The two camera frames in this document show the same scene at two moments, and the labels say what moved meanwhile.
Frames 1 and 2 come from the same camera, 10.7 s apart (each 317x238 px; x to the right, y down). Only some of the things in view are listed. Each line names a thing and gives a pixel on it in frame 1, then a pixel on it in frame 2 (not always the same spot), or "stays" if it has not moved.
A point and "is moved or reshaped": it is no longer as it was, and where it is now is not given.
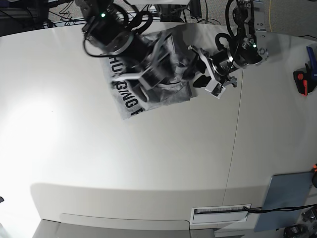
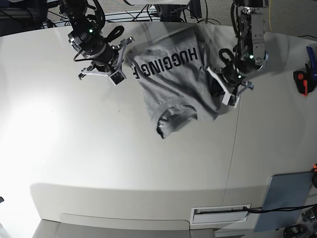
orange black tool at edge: x=314 y=176 stays
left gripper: x=142 y=54 -> x=107 y=64
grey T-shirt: x=132 y=96 is moved or reshaped
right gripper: x=221 y=62 -> x=230 y=74
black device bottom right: x=298 y=231 stays
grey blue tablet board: x=286 y=191 stays
